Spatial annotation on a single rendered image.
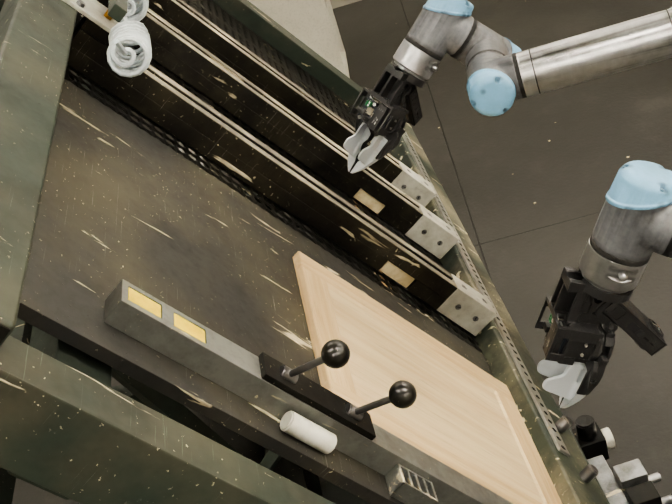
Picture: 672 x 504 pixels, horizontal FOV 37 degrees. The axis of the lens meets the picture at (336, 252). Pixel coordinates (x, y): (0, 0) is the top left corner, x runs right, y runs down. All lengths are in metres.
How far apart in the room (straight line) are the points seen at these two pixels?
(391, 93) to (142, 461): 0.92
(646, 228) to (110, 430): 0.64
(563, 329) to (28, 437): 0.65
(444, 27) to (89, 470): 1.01
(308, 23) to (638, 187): 4.40
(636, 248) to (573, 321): 0.13
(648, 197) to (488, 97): 0.52
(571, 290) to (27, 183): 0.67
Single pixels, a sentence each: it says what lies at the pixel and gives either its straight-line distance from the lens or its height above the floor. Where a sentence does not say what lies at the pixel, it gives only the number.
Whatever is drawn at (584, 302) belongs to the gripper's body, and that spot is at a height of 1.52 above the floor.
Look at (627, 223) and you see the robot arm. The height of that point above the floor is 1.64.
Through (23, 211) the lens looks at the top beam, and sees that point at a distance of 1.18.
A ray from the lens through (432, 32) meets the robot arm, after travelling 1.78.
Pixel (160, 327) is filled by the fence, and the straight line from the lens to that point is 1.30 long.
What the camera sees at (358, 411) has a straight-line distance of 1.44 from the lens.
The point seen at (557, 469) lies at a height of 0.90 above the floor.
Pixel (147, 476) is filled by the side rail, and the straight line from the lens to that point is 1.12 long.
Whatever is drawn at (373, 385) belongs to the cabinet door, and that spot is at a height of 1.27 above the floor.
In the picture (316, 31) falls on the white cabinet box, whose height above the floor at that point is 0.40.
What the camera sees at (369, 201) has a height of 1.11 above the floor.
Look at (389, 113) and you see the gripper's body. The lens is 1.77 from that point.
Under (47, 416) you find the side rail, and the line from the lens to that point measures 1.07.
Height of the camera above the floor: 2.34
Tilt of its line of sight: 32 degrees down
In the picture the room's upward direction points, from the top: 19 degrees counter-clockwise
